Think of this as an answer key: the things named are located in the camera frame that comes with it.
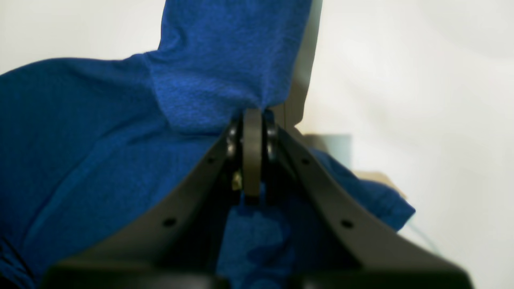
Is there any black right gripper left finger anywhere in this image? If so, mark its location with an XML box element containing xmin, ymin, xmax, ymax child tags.
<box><xmin>41</xmin><ymin>109</ymin><xmax>264</xmax><ymax>289</ymax></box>

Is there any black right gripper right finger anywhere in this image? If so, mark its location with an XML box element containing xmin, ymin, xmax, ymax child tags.
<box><xmin>263</xmin><ymin>114</ymin><xmax>473</xmax><ymax>289</ymax></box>

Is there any blue t-shirt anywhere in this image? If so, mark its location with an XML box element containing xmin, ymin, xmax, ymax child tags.
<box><xmin>1</xmin><ymin>0</ymin><xmax>415</xmax><ymax>289</ymax></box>

